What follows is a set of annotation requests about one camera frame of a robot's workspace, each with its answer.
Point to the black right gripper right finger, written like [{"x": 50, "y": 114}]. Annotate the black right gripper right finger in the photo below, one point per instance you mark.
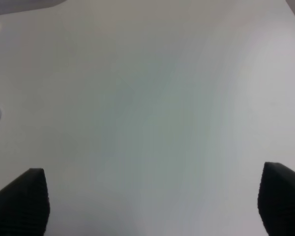
[{"x": 276, "y": 199}]

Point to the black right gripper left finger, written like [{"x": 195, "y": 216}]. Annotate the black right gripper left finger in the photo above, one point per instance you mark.
[{"x": 25, "y": 205}]

